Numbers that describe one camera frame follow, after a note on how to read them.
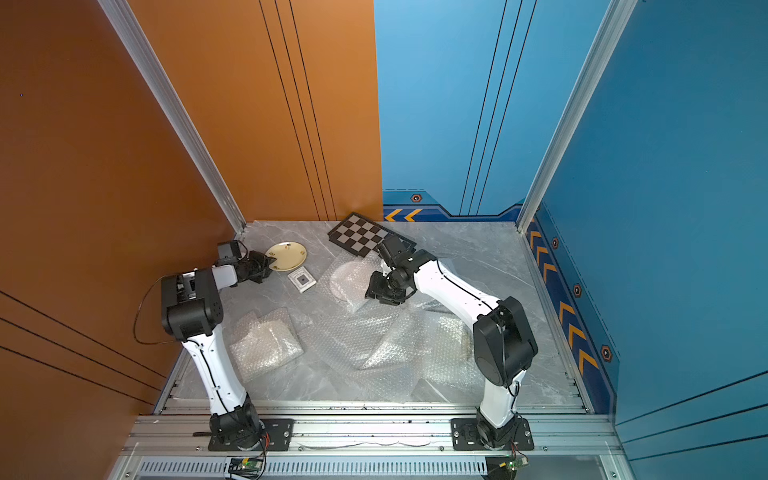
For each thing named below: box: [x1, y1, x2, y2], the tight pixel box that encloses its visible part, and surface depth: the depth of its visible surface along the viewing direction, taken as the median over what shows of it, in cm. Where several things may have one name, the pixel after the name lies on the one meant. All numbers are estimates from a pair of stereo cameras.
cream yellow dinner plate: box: [265, 241, 308, 272], surface depth 112 cm
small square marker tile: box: [287, 266, 317, 294], surface depth 104 cm
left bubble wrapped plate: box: [229, 307, 304, 383], surface depth 84 cm
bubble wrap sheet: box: [297, 299, 449, 404], surface depth 87 cm
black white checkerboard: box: [328, 212, 417, 257], surface depth 115 cm
